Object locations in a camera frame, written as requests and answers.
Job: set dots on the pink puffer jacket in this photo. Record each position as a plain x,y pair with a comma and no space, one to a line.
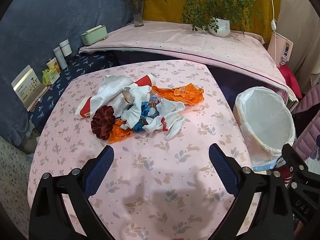
307,135

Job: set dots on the beige curtain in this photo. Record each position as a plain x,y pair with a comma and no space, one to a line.
297,17

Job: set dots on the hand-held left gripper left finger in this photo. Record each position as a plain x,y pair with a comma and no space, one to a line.
100,170

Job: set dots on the pink device box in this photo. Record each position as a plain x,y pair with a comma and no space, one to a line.
277,45

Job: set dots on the dark red scrunchie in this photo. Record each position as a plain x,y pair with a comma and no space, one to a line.
102,122

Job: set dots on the white cloth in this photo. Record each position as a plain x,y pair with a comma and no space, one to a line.
137,97

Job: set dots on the pink cloth with dark stripe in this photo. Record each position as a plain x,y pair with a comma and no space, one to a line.
175,40

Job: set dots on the glass vase with red flowers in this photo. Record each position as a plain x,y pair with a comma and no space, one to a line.
138,17

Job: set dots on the yellow cloth backdrop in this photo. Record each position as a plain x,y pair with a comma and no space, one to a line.
160,10

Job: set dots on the white cotton glove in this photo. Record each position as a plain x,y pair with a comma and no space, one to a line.
172,110

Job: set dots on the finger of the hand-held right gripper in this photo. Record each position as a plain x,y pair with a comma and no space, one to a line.
295,160

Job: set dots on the large orange ruffled fabric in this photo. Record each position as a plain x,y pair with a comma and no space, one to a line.
180,95

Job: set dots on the green packet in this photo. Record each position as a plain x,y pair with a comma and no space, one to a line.
50,76

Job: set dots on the red and white tube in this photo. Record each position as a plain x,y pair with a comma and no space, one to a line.
145,81

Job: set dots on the white jar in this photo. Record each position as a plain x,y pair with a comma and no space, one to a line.
66,48

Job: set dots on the white paper towel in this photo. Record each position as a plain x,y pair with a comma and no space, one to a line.
112,85

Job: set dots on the green plant in white pot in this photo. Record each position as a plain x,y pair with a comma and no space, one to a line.
220,27

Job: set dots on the small orange ruffled fabric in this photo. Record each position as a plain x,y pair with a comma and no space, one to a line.
120,132

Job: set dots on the pale green box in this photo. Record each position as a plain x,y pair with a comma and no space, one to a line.
93,36

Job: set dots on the navy leaf print cloth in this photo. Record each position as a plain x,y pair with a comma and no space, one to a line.
75,67

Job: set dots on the pink rabbit print tablecloth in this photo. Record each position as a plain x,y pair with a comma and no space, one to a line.
150,135

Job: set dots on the blue measuring tape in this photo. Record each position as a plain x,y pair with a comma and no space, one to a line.
145,110

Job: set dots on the blue grey cloth backdrop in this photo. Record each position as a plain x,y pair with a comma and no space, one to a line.
62,10

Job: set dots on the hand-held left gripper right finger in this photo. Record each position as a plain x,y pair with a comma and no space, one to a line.
222,167

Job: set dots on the red cloth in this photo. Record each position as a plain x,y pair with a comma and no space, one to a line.
290,80

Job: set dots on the bin with white bag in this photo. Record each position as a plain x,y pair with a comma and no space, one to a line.
265,120

